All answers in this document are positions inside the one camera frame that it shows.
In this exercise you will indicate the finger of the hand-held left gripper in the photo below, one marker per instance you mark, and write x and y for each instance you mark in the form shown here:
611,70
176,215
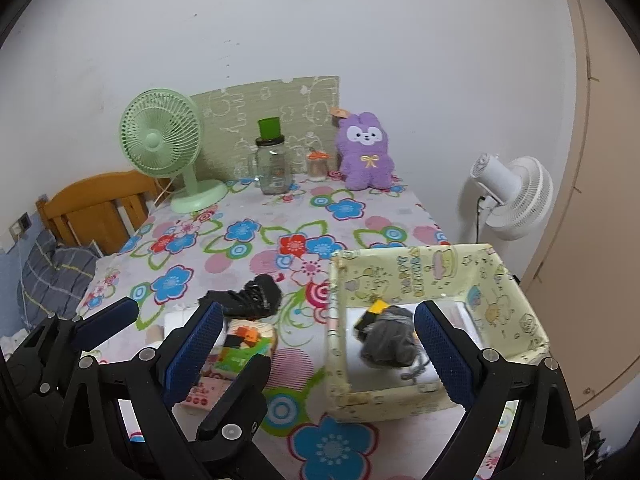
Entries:
240,395
107,317

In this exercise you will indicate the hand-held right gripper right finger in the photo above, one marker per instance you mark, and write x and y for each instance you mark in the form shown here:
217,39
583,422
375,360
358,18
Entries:
442,352

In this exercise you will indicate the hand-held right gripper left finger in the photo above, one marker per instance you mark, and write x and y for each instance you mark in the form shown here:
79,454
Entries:
195,350

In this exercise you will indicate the pink tissue packet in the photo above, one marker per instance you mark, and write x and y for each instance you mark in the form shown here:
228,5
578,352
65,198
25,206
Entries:
207,390

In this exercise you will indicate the green snack packet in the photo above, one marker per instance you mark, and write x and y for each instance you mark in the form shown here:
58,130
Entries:
237,357

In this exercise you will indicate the grey sock bundle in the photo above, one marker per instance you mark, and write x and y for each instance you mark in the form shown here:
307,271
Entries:
390,340

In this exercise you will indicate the yellow black small packet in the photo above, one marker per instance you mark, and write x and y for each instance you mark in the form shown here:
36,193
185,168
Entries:
377,309

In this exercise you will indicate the yellow printed box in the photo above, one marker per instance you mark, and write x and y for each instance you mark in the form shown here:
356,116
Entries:
380,402

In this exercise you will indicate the black cloth bundle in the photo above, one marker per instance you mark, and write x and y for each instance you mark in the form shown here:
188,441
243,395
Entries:
260,295

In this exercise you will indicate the grey plaid pillow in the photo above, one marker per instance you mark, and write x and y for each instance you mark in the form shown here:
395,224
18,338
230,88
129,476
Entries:
60,275

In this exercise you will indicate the floral tablecloth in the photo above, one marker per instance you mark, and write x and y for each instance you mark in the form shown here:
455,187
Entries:
280,210

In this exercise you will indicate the white standing fan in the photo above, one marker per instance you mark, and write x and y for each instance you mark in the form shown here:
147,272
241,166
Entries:
525,195

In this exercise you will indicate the green desk fan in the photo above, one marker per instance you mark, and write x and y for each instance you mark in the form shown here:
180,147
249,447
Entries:
152,137

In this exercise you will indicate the glass mug with green lid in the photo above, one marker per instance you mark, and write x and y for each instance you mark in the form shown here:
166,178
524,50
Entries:
272,170

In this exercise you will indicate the purple plush bunny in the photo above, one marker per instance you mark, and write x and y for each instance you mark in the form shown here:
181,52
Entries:
367,165

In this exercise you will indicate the small glass jar orange lid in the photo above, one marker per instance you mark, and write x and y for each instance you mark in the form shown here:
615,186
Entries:
316,170

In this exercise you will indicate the beige door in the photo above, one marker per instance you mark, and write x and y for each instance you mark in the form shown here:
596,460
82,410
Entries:
610,210

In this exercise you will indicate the green printed board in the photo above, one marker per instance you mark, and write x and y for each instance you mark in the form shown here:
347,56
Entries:
225,110

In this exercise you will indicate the wall socket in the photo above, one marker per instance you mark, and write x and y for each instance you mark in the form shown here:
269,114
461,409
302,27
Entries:
21,222

